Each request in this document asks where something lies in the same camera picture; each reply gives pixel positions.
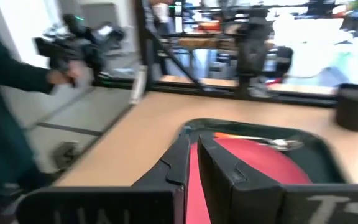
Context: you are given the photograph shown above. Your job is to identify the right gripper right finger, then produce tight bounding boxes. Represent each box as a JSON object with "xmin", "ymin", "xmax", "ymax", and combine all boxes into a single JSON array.
[{"xmin": 196, "ymin": 135, "xmax": 285, "ymax": 224}]

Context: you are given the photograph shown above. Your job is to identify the orange-handled metal spoon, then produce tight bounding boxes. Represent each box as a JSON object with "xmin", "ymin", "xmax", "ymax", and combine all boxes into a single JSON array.
[{"xmin": 214, "ymin": 131, "xmax": 305, "ymax": 152}]

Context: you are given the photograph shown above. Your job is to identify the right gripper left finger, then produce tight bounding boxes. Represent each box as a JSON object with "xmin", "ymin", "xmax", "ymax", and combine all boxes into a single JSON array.
[{"xmin": 131, "ymin": 130, "xmax": 193, "ymax": 189}]

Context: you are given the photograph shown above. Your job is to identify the red round plate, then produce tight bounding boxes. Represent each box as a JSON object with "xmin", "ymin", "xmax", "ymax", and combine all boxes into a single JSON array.
[{"xmin": 185, "ymin": 136, "xmax": 313, "ymax": 224}]

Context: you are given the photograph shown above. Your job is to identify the leafy tree in black pot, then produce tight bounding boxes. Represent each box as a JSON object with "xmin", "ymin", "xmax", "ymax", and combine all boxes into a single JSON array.
[{"xmin": 335, "ymin": 0, "xmax": 358, "ymax": 133}]

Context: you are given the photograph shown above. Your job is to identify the dark green plastic tray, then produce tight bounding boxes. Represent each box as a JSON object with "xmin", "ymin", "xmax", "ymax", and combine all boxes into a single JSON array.
[{"xmin": 178, "ymin": 118, "xmax": 348, "ymax": 188}]

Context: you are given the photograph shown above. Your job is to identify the black aluminium table frame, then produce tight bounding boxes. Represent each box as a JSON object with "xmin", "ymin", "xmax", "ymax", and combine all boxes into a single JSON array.
[{"xmin": 91, "ymin": 0, "xmax": 339, "ymax": 109}]

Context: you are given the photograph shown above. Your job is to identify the person's hand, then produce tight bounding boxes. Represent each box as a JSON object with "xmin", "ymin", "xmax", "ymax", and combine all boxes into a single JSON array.
[{"xmin": 46, "ymin": 60, "xmax": 86, "ymax": 86}]

